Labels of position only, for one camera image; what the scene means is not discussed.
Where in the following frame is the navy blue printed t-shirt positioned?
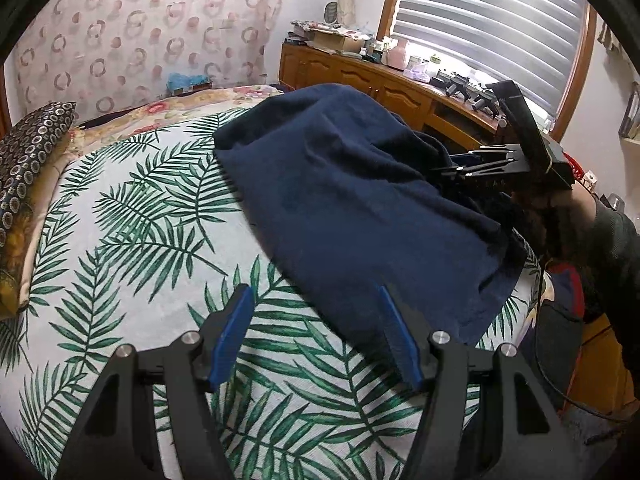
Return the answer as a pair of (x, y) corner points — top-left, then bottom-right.
(215, 84), (526, 344)

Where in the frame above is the person's right hand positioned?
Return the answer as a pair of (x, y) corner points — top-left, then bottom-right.
(512, 183), (599, 266)

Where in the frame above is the wooden side cabinet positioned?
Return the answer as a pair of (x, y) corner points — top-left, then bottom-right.
(279, 44), (516, 153)

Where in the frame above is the palm leaf print blanket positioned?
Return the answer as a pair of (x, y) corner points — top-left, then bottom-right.
(1, 108), (540, 479)

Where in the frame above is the striped window blind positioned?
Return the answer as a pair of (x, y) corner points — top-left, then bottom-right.
(390, 0), (587, 115)

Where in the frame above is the pink bottle on cabinet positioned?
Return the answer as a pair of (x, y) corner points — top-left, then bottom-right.
(386, 39), (409, 72)

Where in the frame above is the floral bed quilt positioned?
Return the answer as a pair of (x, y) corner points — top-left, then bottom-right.
(65, 84), (283, 158)

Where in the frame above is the cardboard box on cabinet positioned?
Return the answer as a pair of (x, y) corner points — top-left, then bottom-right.
(308, 30), (368, 53)

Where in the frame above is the small round fan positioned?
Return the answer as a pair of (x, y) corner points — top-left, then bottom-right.
(323, 1), (338, 24)

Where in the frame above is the dark circle patterned pillow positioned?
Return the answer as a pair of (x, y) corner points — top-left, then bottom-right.
(1, 102), (76, 247)

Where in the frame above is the box with blue cloth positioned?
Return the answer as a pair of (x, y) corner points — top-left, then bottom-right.
(166, 73), (210, 96)

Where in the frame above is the pink circle patterned curtain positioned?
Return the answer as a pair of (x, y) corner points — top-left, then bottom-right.
(12, 0), (283, 122)

